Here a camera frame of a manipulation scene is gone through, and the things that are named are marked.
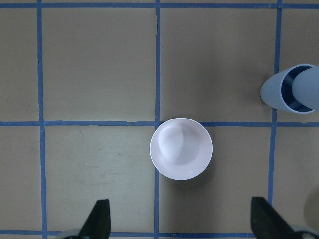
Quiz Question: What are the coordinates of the pink bowl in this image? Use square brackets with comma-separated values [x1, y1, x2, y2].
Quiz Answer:
[149, 118, 213, 181]

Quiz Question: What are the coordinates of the blue cup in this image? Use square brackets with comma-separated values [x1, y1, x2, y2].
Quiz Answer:
[292, 66, 319, 112]
[260, 64, 314, 114]

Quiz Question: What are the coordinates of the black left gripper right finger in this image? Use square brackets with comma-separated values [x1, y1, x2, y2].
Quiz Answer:
[250, 197, 301, 239]

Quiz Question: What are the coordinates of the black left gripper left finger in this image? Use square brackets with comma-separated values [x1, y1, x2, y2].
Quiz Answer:
[77, 199, 111, 239]

